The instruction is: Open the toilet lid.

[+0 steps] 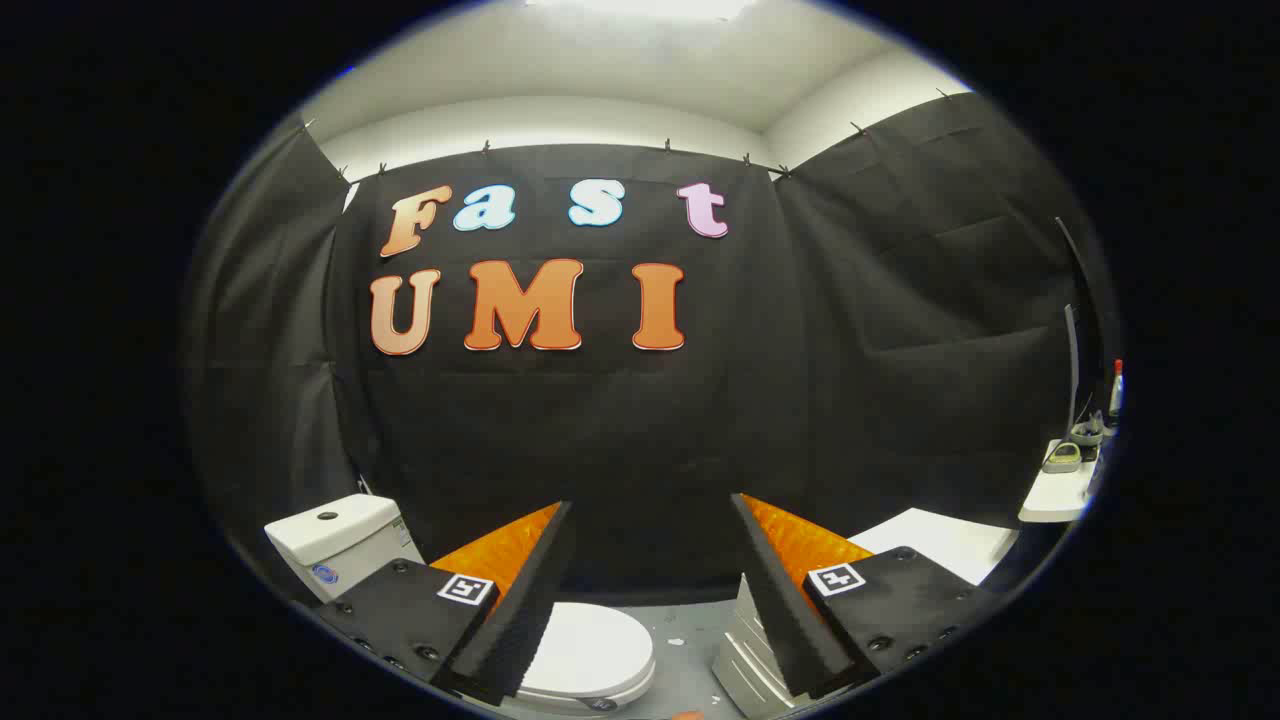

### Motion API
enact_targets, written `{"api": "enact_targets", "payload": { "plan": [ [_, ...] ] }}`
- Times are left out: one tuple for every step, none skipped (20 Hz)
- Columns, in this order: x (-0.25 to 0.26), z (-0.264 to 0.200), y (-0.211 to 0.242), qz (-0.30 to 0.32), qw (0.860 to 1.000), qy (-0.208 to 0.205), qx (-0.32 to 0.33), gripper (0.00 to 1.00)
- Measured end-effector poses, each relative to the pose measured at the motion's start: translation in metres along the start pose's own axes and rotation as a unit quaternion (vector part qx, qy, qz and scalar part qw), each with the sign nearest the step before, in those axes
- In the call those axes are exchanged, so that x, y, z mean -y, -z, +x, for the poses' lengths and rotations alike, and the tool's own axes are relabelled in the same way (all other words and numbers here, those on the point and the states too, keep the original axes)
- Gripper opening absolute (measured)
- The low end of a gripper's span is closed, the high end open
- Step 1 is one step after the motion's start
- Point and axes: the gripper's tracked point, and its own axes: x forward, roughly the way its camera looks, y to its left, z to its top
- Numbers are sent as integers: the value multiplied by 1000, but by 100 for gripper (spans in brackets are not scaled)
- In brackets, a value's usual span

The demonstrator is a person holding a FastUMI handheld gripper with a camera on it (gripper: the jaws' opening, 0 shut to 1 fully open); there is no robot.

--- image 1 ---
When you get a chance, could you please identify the dark flat monitor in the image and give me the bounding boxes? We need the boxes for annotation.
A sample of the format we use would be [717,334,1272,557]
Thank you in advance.
[1062,304,1084,441]

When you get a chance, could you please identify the black backdrop cloth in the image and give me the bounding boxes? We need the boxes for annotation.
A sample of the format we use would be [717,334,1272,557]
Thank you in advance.
[185,92,1111,607]

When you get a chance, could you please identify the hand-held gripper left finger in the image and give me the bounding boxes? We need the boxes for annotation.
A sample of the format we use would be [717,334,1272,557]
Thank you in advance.
[315,502,577,707]

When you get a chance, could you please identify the white toilet tank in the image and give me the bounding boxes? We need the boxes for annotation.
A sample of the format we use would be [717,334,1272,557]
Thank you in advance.
[264,494,426,605]

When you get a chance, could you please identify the white side table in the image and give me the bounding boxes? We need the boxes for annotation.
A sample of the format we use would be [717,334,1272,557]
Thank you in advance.
[1018,438,1101,524]

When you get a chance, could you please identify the white drawer cabinet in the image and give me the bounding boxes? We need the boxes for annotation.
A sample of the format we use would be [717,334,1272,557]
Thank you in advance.
[712,508,1019,719]

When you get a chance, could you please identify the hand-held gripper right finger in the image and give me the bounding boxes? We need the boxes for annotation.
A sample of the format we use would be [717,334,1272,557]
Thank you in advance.
[731,493,1001,699]

